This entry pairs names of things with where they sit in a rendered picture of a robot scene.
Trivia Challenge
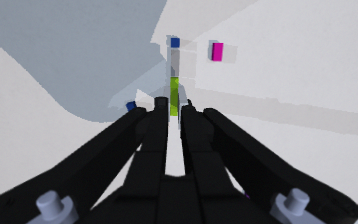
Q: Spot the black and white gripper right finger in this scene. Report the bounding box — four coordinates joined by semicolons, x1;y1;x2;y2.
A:
177;86;358;224

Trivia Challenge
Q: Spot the small blue cube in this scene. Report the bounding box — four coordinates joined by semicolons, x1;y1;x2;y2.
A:
126;101;137;111
171;38;180;48

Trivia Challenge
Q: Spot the lime green rod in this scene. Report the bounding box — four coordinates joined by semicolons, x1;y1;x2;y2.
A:
170;77;179;116

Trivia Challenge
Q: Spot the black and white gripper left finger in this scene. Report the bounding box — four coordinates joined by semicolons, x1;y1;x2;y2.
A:
0;86;171;224

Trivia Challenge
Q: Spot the small magenta block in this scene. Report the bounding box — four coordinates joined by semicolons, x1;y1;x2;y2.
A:
211;43;223;61

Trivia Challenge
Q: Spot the grey rod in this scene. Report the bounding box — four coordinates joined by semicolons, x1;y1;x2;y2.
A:
171;50;180;77

